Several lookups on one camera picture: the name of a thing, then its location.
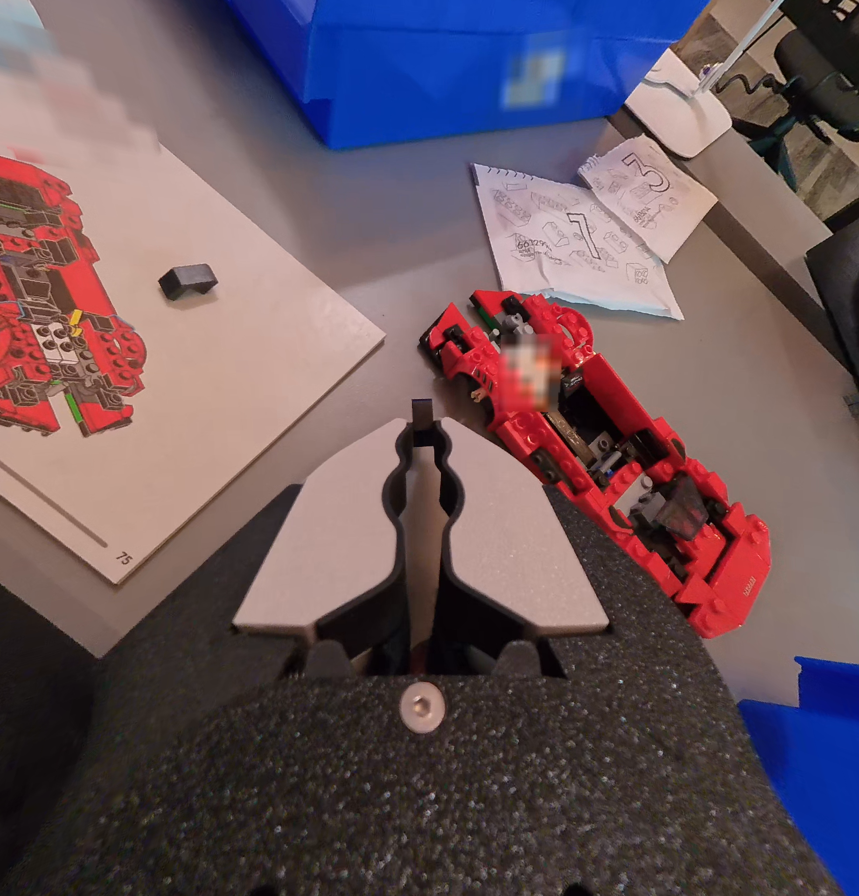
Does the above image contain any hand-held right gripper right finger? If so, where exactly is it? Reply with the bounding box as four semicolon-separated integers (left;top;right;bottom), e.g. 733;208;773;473
429;416;611;662

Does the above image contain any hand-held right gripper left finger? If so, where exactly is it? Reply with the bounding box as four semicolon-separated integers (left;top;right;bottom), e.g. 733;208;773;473
232;418;412;662

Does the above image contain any red toy brick car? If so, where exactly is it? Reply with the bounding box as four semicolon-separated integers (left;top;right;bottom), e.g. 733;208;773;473
419;288;773;639

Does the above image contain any toy car instruction booklet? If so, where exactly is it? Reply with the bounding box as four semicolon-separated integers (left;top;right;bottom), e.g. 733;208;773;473
0;136;387;585

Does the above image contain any white printed paper bag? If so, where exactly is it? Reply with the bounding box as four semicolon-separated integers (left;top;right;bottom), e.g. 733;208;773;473
471;162;684;322
578;134;719;264

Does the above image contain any toy car set box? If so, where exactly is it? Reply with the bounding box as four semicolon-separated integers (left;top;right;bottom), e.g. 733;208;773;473
806;210;859;393

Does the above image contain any white lamp stand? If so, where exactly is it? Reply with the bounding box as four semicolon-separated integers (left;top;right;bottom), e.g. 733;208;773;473
624;0;787;161

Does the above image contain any large blue plastic bin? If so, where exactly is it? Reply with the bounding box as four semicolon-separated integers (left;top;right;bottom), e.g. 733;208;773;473
225;0;712;151

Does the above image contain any black office chair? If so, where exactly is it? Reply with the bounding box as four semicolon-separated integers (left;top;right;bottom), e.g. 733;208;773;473
733;0;859;193

